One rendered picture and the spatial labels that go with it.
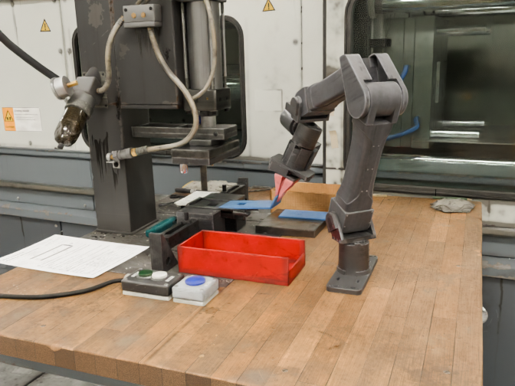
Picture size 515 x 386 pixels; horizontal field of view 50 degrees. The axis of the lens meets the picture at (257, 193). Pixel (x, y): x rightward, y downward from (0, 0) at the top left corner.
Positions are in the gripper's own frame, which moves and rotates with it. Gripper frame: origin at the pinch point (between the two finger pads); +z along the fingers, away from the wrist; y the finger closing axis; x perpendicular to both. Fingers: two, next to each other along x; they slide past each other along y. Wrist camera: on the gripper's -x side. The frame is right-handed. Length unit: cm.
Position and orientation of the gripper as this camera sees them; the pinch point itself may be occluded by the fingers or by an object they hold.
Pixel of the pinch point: (278, 197)
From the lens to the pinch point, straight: 133.9
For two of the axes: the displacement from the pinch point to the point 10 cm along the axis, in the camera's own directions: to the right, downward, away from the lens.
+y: -8.5, -4.7, 2.3
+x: -3.7, 2.2, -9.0
